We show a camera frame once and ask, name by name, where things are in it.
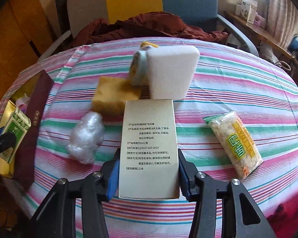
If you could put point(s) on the beige printed carton box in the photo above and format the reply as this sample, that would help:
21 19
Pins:
149 161

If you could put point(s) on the dark red tin lid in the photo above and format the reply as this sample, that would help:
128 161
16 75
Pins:
39 88

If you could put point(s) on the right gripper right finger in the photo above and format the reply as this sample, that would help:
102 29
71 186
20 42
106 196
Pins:
187 171

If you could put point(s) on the white boxes on desk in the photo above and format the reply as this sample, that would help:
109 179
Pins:
248 11

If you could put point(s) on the grey yellow blue chair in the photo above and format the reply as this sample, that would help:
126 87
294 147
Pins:
68 17

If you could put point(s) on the gold metal tin box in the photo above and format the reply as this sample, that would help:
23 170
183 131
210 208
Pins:
24 92

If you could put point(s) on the wooden wardrobe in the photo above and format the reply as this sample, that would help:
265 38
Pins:
25 33

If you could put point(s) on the green tea packet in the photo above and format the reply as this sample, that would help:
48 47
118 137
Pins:
19 124

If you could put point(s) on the dark red jacket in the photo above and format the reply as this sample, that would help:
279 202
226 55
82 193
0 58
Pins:
160 24

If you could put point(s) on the rolled striped sock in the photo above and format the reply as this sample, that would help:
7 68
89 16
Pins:
138 69

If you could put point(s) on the white plastic wrap ball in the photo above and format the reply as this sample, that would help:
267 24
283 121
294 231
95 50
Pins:
86 137

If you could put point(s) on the red cloth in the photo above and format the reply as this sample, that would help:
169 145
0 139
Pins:
284 220

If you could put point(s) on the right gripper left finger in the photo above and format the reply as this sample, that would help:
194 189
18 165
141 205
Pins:
110 172

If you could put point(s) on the wooden side desk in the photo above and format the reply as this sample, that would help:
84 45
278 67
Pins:
262 35

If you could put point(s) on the white foam block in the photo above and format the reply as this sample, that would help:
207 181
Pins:
170 70

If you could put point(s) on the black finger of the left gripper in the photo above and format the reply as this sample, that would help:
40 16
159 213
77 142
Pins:
7 141

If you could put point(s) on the pink small cup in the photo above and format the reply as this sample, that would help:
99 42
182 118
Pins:
22 102

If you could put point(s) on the blue kettle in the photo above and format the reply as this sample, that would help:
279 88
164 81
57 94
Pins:
293 45

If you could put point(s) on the yellow green snack packet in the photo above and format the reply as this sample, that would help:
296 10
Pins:
236 141

